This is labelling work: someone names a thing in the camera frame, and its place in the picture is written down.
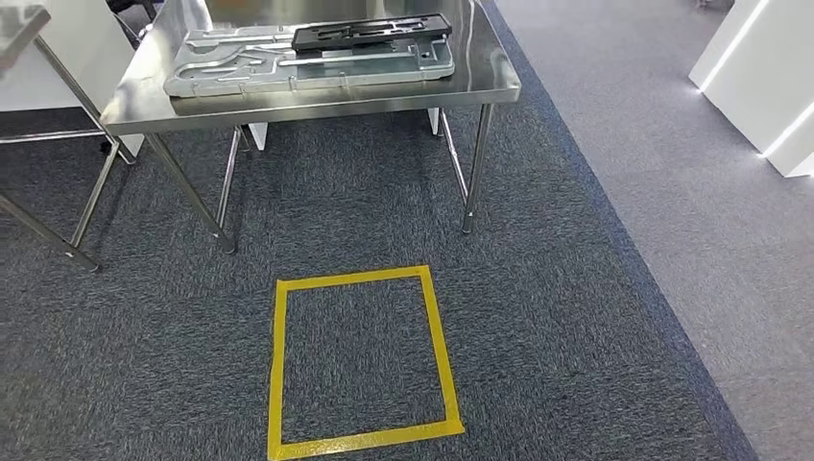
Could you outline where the black plastic frame part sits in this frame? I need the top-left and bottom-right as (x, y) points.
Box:
(291, 12), (454, 54)

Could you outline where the steel workbench table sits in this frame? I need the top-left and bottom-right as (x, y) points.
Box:
(99, 0), (523, 255)

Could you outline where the aluminium fixture plate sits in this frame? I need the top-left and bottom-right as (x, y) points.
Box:
(163, 24), (457, 99)

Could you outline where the yellow floor tape square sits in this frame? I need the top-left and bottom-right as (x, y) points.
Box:
(267, 265), (466, 461)

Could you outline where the white display cabinet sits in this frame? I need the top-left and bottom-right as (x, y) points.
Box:
(688, 0), (814, 180)

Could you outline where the steel frame table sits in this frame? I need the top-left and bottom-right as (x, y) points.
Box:
(0, 1), (139, 274)

